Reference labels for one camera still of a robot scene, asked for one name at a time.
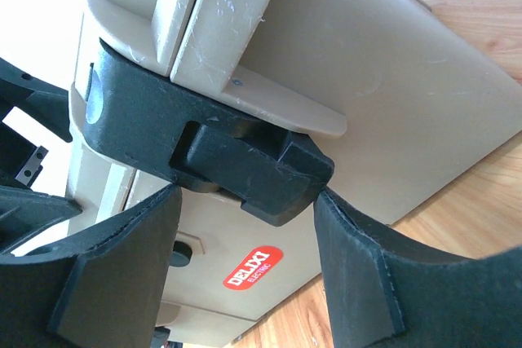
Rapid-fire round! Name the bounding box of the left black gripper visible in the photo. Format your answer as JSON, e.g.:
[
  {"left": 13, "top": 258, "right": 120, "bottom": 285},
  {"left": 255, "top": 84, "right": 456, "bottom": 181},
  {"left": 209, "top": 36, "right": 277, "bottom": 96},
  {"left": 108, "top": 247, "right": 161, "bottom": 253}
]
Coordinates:
[{"left": 1, "top": 59, "right": 82, "bottom": 250}]

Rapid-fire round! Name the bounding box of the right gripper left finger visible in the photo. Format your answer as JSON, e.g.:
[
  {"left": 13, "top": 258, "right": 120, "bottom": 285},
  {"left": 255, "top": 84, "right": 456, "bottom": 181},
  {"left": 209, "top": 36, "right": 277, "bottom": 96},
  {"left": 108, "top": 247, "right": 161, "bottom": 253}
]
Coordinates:
[{"left": 1, "top": 184, "right": 182, "bottom": 347}]

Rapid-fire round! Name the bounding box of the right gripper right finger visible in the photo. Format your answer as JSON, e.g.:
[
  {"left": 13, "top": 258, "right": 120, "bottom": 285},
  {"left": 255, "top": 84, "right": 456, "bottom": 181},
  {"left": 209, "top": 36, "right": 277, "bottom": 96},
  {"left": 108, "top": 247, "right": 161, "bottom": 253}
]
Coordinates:
[{"left": 314, "top": 190, "right": 521, "bottom": 347}]

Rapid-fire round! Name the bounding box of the tan plastic tool box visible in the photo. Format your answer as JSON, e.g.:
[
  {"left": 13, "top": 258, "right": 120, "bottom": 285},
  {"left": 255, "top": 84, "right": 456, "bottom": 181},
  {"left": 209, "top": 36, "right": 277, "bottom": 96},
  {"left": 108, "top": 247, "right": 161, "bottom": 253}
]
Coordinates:
[{"left": 67, "top": 0, "right": 521, "bottom": 346}]

